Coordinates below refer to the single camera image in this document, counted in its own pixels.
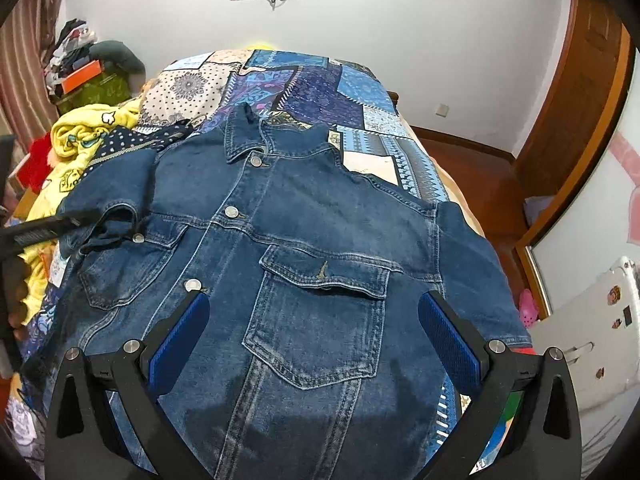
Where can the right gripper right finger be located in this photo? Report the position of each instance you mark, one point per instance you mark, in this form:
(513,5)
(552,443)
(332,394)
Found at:
(522,422)

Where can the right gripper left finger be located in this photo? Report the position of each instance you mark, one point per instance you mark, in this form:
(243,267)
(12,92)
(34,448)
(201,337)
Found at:
(105,420)

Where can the blue denim jacket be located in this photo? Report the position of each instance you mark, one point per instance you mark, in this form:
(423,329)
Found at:
(290,279)

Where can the clothes pile on green chair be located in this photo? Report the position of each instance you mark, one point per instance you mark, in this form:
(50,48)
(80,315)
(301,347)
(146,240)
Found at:
(122,71)

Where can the red plush cloth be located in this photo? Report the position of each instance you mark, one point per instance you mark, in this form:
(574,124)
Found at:
(35,167)

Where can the yellow cartoon blanket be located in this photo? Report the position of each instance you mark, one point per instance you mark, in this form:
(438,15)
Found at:
(75,138)

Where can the striped brown curtain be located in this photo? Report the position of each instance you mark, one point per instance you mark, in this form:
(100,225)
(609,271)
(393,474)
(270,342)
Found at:
(27,41)

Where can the pink croc shoe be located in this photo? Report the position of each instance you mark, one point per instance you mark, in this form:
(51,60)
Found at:
(528,310)

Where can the orange box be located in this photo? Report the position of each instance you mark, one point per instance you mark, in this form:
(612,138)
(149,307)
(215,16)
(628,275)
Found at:
(81,76)

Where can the wooden wardrobe with glass door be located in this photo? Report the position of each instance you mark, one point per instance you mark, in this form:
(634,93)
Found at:
(576,121)

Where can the blue patchwork bed cover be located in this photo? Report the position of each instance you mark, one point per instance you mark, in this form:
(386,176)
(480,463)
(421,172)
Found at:
(310,95)

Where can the white cabinet with handle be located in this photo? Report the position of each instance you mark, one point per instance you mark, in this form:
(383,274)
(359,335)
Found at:
(598,332)

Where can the white wall socket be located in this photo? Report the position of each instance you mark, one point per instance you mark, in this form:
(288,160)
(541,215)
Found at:
(442,110)

